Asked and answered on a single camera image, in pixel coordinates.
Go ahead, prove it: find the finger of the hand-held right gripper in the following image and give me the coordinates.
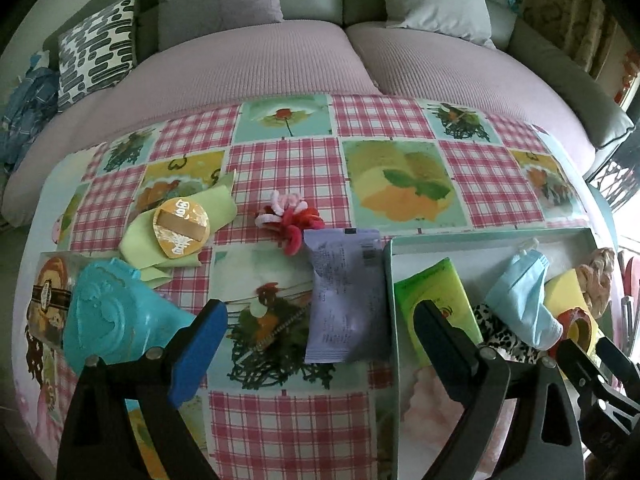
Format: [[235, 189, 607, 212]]
[[596, 335, 640, 386], [556, 338, 618, 403]]

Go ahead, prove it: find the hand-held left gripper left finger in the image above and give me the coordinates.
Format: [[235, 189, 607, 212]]
[[56, 299, 228, 480]]

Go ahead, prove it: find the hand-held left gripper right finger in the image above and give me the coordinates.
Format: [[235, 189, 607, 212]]
[[414, 300, 586, 480]]

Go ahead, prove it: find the red tape roll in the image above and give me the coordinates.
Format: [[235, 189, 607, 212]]
[[547, 308, 601, 361]]

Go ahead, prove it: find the pink fluffy cloth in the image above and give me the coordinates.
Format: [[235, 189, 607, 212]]
[[400, 365, 521, 480]]

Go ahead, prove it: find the yellow-green tissue packet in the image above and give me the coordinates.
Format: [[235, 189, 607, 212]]
[[393, 257, 483, 368]]

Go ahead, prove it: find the blue face mask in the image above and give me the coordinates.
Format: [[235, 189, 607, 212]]
[[471, 250, 563, 351]]

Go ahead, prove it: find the beige braided scrunchie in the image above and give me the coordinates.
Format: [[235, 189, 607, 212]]
[[575, 247, 617, 321]]

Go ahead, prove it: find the white tray with teal rim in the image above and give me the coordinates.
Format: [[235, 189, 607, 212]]
[[382, 227, 616, 480]]

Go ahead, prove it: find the leopard print scrunchie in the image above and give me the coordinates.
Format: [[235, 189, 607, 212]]
[[472, 302, 543, 363]]

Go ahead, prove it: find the teal plastic bag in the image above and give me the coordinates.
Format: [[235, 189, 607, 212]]
[[62, 258, 198, 366]]

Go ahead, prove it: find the purple snack packet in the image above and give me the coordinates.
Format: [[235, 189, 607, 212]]
[[302, 228, 393, 363]]

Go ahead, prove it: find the light green cloth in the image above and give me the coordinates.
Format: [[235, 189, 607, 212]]
[[119, 170, 237, 288]]

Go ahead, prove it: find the round gold ornament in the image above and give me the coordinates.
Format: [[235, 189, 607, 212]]
[[151, 198, 210, 260]]

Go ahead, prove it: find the clear box with brown print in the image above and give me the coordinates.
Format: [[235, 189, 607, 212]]
[[25, 252, 93, 351]]

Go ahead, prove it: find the red and pink hair flower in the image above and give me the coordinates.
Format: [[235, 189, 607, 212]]
[[254, 191, 323, 256]]

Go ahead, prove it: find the black metal rack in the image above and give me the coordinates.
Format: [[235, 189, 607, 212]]
[[585, 145, 640, 211]]

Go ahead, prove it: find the pink ribbed sofa cover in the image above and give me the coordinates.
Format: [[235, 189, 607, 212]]
[[2, 19, 598, 226]]

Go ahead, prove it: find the blue denim clothing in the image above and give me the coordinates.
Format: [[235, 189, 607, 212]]
[[0, 52, 61, 173]]

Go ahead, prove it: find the black and white patterned pillow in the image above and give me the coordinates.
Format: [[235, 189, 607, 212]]
[[56, 0, 138, 111]]

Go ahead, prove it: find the light grey pillow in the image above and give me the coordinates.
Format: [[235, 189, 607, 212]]
[[376, 0, 496, 48]]

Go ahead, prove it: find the beige patterned curtain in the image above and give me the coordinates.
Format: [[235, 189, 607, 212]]
[[520, 0, 618, 78]]

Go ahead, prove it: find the purple-grey pillow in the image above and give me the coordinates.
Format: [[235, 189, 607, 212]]
[[156, 0, 283, 51]]

